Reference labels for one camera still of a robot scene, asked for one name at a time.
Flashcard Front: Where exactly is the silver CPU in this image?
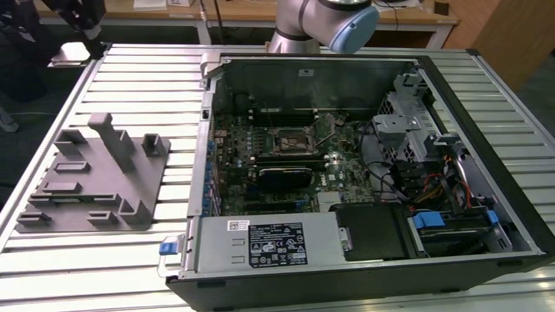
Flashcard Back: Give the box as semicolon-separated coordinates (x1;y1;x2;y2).
47;42;94;68

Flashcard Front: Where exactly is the metal socket cover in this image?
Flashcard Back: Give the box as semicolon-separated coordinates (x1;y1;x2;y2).
309;112;347;146

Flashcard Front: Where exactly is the CPU socket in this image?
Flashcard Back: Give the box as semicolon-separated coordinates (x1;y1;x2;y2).
271;126;317;155

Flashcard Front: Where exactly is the white cardboard box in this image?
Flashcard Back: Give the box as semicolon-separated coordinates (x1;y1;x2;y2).
133;0;169;10

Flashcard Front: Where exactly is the grey stand foot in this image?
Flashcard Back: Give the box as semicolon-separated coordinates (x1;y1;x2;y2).
0;105;22;133

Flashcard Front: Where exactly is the grey parts rack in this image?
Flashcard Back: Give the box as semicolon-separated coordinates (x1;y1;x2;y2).
16;112;173;233

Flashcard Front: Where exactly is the black graphics card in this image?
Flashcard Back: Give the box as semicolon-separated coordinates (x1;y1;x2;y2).
258;166;314;192

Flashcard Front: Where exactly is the black expansion slot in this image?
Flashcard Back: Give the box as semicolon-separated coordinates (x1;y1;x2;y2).
246;201;297;209
247;208;299;216

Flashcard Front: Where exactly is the silver power supply unit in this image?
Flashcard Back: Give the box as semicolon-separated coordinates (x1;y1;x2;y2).
181;214;355;280

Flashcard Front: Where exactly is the wooden desk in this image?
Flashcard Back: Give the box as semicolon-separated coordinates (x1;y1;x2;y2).
0;0;462;45

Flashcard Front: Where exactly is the metal drive cage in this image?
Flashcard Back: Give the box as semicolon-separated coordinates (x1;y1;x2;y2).
371;73;439;163

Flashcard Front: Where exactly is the silver finned heatsink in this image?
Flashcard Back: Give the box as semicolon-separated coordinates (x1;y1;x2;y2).
318;190;345;213

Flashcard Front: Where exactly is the green motherboard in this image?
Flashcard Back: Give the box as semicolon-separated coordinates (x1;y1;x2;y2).
207;109;378;218

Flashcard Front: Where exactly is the black plastic shroud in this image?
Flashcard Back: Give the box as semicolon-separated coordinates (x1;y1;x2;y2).
335;203;413;263

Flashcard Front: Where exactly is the wooden cabinet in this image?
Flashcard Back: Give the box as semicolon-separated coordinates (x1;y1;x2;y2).
445;0;555;94

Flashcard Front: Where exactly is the black PC case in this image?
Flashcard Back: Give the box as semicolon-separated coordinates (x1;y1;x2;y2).
165;51;555;312

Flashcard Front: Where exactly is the black hard disk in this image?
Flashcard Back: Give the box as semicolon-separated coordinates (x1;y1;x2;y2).
418;220;501;258

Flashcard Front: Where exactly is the grey case corner bracket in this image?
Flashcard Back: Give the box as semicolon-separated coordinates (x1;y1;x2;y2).
199;53;223;89

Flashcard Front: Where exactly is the yellow wire bundle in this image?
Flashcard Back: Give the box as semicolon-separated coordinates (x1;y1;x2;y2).
414;155;455;205

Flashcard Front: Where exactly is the red data cable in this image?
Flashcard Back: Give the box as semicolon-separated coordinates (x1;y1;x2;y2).
426;174;475;209

